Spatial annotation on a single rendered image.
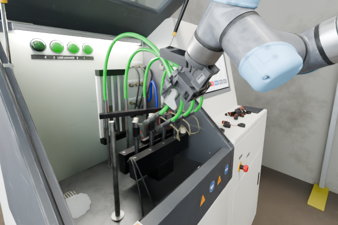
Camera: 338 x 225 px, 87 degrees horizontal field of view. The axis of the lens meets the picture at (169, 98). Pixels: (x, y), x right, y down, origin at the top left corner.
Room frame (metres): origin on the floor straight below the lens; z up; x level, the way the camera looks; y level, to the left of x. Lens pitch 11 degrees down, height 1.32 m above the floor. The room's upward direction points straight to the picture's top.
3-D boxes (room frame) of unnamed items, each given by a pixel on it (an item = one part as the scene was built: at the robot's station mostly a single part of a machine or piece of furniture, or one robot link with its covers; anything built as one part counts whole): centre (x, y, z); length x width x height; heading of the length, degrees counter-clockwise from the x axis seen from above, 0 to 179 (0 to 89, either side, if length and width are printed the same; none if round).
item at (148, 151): (0.74, 0.05, 0.91); 0.34 x 0.10 x 0.15; 141
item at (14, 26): (0.81, 0.33, 1.43); 0.54 x 0.03 x 0.02; 141
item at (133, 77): (0.99, 0.18, 1.20); 0.13 x 0.03 x 0.31; 141
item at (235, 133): (1.09, -0.43, 0.96); 0.70 x 0.22 x 0.03; 141
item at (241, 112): (1.12, -0.45, 1.01); 0.23 x 0.11 x 0.06; 141
